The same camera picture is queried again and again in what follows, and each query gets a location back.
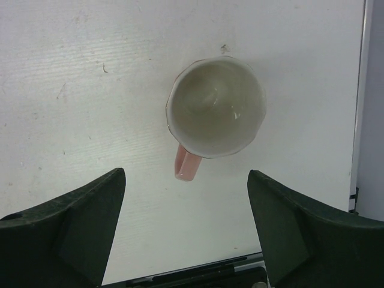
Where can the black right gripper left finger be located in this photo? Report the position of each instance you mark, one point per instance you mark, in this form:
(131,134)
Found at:
(66,241)

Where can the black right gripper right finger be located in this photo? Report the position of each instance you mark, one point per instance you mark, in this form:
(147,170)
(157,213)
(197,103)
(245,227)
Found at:
(306,243)

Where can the pink mug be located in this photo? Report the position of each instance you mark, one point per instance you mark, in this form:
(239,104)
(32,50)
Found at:
(215,109)

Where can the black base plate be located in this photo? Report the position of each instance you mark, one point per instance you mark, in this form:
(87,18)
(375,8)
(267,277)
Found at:
(242,271)

